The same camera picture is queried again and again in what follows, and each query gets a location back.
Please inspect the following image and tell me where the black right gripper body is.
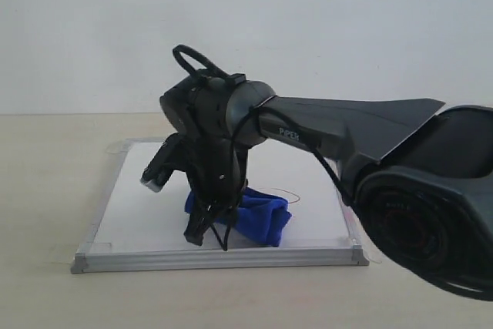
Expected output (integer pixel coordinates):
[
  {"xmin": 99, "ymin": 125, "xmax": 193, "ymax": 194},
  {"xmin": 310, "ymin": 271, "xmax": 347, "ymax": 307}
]
[{"xmin": 183, "ymin": 139, "xmax": 248, "ymax": 247}]

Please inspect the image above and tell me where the blue microfiber cloth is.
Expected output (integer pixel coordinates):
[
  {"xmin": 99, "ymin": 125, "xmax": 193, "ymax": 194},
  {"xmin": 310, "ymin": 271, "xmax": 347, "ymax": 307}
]
[{"xmin": 184, "ymin": 187, "xmax": 291, "ymax": 251}]

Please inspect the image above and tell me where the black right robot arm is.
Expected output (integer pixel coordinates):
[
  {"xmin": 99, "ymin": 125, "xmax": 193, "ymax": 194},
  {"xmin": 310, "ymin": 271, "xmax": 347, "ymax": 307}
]
[{"xmin": 141, "ymin": 70, "xmax": 492, "ymax": 301}]

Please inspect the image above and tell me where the clear tape near right corner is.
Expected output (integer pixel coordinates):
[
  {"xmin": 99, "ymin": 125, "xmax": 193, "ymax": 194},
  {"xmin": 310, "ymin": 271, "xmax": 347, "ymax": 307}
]
[{"xmin": 350, "ymin": 242, "xmax": 383, "ymax": 266}]

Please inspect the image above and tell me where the clear tape near left corner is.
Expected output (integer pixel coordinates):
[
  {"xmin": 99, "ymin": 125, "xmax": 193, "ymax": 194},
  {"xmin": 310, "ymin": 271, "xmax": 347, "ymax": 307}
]
[{"xmin": 45, "ymin": 242, "xmax": 113, "ymax": 266}]

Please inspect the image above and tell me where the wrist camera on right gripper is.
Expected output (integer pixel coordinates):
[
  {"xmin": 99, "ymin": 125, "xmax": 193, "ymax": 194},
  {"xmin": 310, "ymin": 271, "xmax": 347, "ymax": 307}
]
[{"xmin": 140, "ymin": 133, "xmax": 187, "ymax": 193}]

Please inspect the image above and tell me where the white board with aluminium frame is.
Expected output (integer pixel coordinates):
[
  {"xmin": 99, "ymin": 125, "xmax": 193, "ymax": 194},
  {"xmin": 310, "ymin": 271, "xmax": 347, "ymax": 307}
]
[{"xmin": 71, "ymin": 134, "xmax": 368, "ymax": 274}]

